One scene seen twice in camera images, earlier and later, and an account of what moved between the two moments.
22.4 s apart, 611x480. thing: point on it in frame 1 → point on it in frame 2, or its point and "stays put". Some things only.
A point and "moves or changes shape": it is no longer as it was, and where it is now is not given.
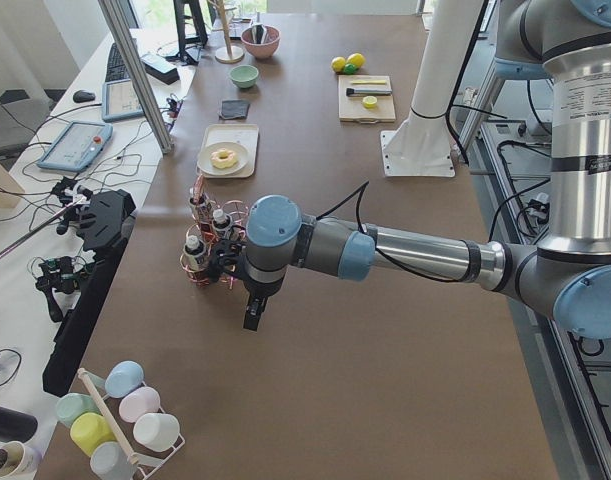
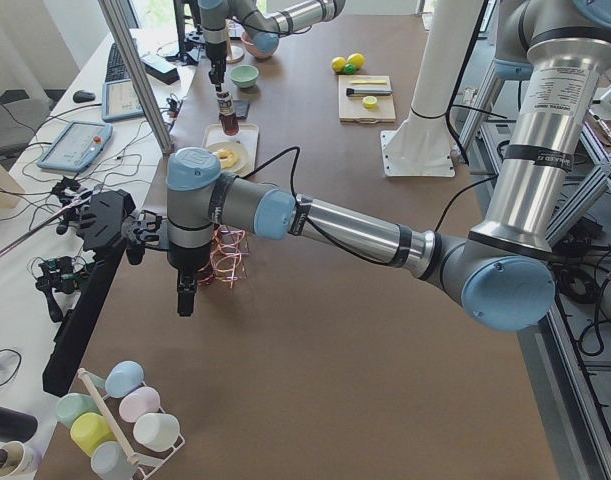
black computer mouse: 82,96 stays put
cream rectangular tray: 246,135 stays put
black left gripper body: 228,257 → 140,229
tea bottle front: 193,255 moves or changes shape
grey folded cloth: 233,109 stays put
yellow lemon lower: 356,59 stays put
